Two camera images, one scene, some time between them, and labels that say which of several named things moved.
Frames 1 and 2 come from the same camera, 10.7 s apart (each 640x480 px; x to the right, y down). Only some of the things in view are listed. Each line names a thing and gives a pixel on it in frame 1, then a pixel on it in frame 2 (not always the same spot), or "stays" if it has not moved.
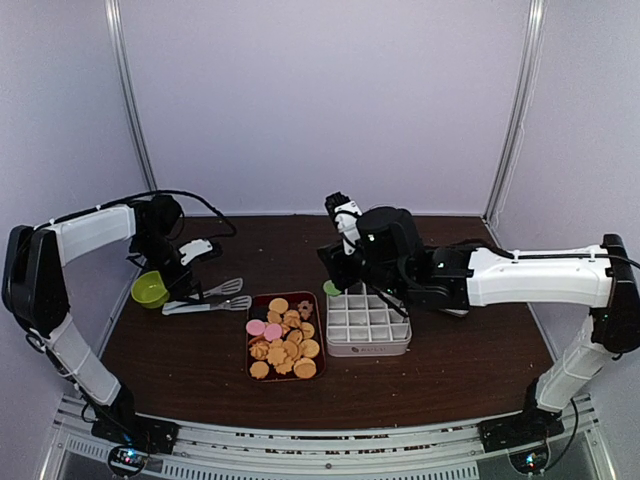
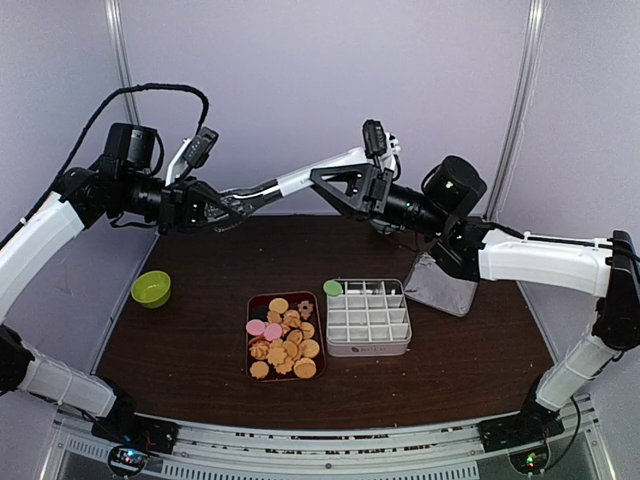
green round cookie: [329, 288] stays
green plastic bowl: [149, 290] stays
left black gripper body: [171, 279] → [172, 201]
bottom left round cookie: [259, 369] stays
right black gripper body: [343, 278] → [376, 196]
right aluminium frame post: [522, 105] stays
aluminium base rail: [449, 451] stays
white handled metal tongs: [199, 301] → [252, 196]
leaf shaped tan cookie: [277, 357] stays
